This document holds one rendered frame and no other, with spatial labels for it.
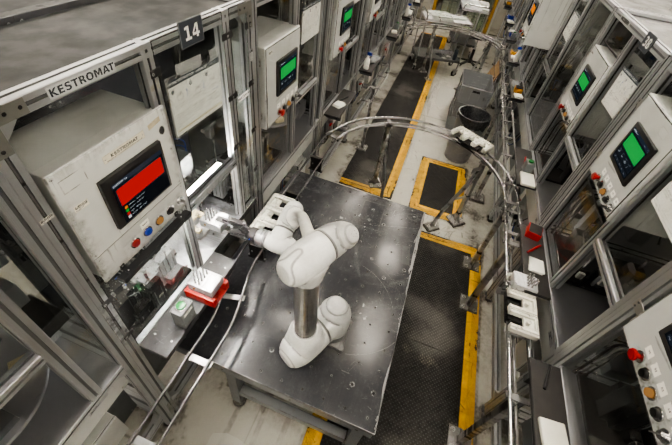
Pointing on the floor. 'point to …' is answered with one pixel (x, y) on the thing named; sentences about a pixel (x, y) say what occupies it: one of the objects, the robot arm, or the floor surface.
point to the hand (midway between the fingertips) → (222, 223)
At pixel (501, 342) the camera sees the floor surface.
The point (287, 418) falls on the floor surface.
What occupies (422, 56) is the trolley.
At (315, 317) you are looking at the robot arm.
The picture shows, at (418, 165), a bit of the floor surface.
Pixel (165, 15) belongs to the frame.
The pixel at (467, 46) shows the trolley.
